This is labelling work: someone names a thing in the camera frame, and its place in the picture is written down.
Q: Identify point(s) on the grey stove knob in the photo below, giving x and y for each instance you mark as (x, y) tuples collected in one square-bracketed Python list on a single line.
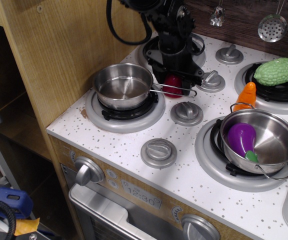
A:
[(186, 114), (212, 82), (158, 153), (229, 55)]

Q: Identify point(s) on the grey stove knob lower middle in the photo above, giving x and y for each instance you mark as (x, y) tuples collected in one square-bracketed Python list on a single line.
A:
[(186, 114)]

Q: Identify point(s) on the blue clamp tool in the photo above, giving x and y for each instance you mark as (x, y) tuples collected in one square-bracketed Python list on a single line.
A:
[(18, 201)]

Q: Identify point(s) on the hanging silver utensil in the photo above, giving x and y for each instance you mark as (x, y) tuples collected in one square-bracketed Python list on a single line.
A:
[(217, 17)]

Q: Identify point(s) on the back right stove burner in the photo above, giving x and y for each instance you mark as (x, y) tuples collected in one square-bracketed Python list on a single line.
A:
[(269, 98)]

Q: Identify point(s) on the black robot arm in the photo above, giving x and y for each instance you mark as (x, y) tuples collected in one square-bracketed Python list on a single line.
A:
[(169, 16)]

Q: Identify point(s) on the grey stove knob back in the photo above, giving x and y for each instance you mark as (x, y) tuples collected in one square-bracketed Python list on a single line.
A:
[(229, 55)]

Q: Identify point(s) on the wooden side cabinet shelf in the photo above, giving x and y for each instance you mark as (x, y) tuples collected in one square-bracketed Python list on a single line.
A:
[(49, 51)]

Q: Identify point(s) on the front left stove burner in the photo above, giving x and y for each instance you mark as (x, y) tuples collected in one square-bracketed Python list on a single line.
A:
[(125, 121)]

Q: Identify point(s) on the yellow tape piece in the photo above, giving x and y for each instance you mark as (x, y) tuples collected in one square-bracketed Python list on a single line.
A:
[(25, 226)]

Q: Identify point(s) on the grey oven dial left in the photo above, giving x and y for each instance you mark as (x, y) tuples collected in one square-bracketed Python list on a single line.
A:
[(87, 171)]

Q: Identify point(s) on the grey oven dial right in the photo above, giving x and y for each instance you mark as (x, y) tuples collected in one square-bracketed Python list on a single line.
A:
[(198, 228)]

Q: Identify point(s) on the silver oven door handle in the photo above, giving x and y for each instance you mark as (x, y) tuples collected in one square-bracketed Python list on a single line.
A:
[(104, 209)]

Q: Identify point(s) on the front right stove burner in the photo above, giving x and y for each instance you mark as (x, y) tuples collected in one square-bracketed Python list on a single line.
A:
[(212, 159)]

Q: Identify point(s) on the steel two-handled pot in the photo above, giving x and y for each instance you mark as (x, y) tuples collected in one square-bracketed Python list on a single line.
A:
[(271, 144)]

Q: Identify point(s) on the grey oven dial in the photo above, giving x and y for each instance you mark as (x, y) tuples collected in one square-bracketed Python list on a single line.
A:
[(87, 171), (198, 228)]

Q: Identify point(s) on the orange toy carrot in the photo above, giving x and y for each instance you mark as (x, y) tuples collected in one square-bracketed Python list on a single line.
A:
[(247, 98)]

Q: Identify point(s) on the steel saucepan with wire handle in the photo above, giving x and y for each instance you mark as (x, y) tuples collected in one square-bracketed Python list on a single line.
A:
[(126, 86)]

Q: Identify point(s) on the grey stove knob upper middle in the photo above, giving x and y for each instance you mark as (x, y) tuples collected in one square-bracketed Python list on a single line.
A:
[(212, 82)]

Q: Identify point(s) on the hanging silver skimmer ladle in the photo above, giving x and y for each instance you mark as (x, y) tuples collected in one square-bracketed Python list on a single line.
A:
[(273, 27)]

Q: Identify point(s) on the green toy bitter gourd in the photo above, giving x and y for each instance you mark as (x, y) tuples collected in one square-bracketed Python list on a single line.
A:
[(272, 73)]

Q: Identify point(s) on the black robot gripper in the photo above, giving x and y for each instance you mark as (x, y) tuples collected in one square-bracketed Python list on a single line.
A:
[(183, 64)]

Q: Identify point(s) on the grey stove knob front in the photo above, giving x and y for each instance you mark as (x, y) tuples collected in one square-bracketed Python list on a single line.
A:
[(158, 153)]

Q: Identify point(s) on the purple toy eggplant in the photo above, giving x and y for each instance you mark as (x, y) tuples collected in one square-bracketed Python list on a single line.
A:
[(241, 139)]

